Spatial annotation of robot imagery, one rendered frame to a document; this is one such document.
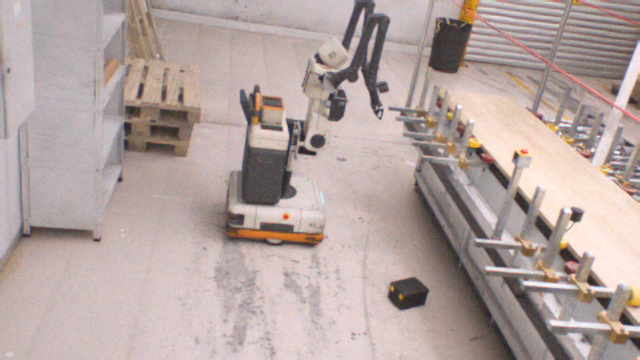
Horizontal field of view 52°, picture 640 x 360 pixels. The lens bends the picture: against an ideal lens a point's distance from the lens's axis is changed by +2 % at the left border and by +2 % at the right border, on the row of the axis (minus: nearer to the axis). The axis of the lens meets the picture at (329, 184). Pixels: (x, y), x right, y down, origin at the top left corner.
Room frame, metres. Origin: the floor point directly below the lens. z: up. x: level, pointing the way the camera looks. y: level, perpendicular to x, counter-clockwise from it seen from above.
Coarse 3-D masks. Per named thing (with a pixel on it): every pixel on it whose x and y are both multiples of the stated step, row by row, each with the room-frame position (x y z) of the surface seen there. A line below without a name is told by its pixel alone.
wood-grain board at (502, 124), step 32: (480, 96) 5.21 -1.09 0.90; (480, 128) 4.37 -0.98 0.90; (512, 128) 4.50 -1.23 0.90; (544, 128) 4.64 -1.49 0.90; (544, 160) 3.95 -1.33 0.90; (576, 160) 4.06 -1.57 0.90; (576, 192) 3.50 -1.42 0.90; (608, 192) 3.59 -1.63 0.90; (576, 224) 3.06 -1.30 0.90; (608, 224) 3.13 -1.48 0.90; (576, 256) 2.74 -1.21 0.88; (608, 256) 2.77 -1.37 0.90
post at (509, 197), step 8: (520, 168) 3.09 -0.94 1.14; (512, 176) 3.11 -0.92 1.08; (520, 176) 3.10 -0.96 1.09; (512, 184) 3.09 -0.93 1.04; (512, 192) 3.09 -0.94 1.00; (504, 200) 3.12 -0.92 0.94; (512, 200) 3.10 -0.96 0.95; (504, 208) 3.09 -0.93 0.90; (504, 216) 3.09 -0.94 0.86; (496, 224) 3.12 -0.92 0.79; (504, 224) 3.10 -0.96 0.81; (496, 232) 3.09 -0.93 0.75
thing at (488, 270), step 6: (486, 270) 2.50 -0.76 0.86; (492, 270) 2.50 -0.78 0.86; (498, 270) 2.51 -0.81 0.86; (504, 270) 2.52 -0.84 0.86; (510, 270) 2.53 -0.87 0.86; (516, 270) 2.54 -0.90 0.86; (522, 270) 2.55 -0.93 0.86; (528, 270) 2.56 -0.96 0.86; (534, 270) 2.57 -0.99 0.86; (498, 276) 2.51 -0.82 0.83; (504, 276) 2.51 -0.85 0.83; (510, 276) 2.52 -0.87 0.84; (516, 276) 2.53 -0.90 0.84; (522, 276) 2.53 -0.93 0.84; (528, 276) 2.54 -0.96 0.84; (534, 276) 2.54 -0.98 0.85; (540, 276) 2.55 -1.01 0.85; (558, 276) 2.57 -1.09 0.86; (564, 276) 2.57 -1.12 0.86
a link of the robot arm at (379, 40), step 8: (384, 24) 3.90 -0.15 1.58; (384, 32) 3.93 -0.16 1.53; (376, 40) 3.93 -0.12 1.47; (384, 40) 3.94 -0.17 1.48; (376, 48) 3.93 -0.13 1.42; (376, 56) 3.93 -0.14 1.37; (376, 64) 3.93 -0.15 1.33; (368, 72) 3.94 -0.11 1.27; (376, 72) 3.93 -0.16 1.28; (368, 80) 3.92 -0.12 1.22
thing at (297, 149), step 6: (294, 120) 4.25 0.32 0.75; (300, 120) 4.27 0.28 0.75; (300, 126) 4.07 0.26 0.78; (294, 132) 4.03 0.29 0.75; (300, 132) 4.01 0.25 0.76; (294, 138) 4.07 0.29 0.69; (294, 144) 4.04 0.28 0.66; (294, 150) 4.03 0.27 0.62; (300, 150) 4.08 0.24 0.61; (306, 150) 4.05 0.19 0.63; (294, 156) 4.07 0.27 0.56
